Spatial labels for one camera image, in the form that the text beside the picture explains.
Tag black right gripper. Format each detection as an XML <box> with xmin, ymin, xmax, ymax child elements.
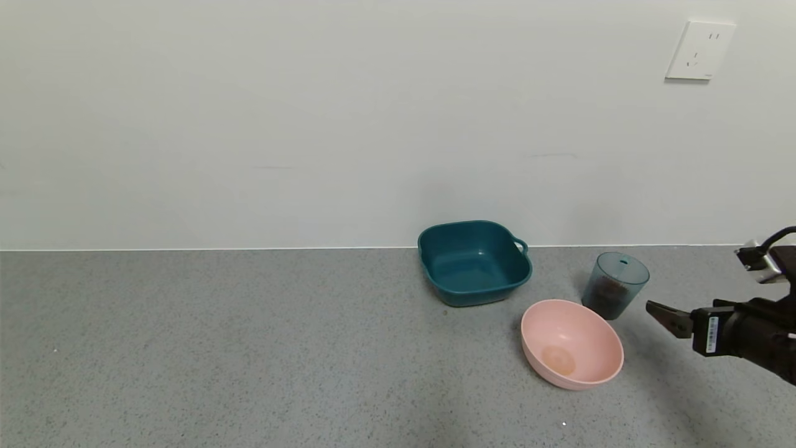
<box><xmin>646</xmin><ymin>298</ymin><xmax>796</xmax><ymax>386</ymax></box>

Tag translucent blue-grey handled cup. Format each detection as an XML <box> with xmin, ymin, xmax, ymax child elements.
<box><xmin>582</xmin><ymin>251</ymin><xmax>650</xmax><ymax>321</ymax></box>

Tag dark brown solid pellets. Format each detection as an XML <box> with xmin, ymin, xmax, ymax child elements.
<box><xmin>591</xmin><ymin>276</ymin><xmax>629</xmax><ymax>313</ymax></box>

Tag pink plastic bowl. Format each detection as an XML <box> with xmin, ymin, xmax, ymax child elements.
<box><xmin>521</xmin><ymin>299</ymin><xmax>624</xmax><ymax>391</ymax></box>

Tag teal square plastic basin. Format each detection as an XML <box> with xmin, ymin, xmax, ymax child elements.
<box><xmin>417</xmin><ymin>220</ymin><xmax>534</xmax><ymax>308</ymax></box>

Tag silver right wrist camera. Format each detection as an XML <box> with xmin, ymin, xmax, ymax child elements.
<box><xmin>734</xmin><ymin>240</ymin><xmax>785</xmax><ymax>284</ymax></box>

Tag black camera cable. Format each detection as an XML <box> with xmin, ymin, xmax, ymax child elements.
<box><xmin>754</xmin><ymin>226</ymin><xmax>796</xmax><ymax>256</ymax></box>

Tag white wall socket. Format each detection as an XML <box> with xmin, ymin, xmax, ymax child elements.
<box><xmin>665</xmin><ymin>21</ymin><xmax>737</xmax><ymax>82</ymax></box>

